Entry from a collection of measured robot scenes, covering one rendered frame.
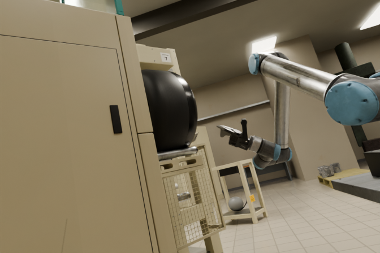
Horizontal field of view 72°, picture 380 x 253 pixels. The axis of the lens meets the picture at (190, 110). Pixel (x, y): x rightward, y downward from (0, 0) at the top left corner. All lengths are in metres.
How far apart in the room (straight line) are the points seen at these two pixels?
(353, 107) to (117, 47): 0.76
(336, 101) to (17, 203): 0.94
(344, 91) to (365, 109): 0.08
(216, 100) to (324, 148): 3.77
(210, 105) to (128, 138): 8.43
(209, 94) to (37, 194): 8.71
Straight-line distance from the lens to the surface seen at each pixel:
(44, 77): 0.68
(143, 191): 0.68
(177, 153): 1.45
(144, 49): 2.06
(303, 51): 7.77
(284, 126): 1.61
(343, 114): 1.01
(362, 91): 0.97
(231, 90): 9.14
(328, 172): 5.76
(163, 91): 1.39
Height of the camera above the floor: 0.76
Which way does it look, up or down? 14 degrees up
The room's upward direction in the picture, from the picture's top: 14 degrees counter-clockwise
